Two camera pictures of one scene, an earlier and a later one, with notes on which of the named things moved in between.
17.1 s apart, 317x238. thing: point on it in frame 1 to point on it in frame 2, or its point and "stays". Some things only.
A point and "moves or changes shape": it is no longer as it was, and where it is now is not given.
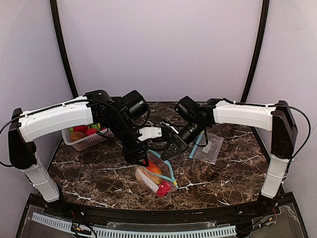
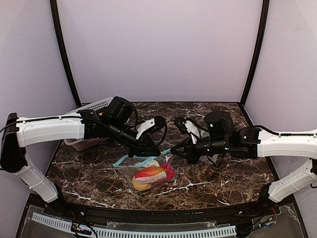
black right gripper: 178,142 to 191,150
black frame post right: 265,13 stays
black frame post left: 59,29 stays
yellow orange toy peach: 157,179 to 140,186
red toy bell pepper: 164,187 to 170,170
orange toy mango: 153,168 moves or changes shape
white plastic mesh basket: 87,141 stays
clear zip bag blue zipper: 158,178 moves or changes shape
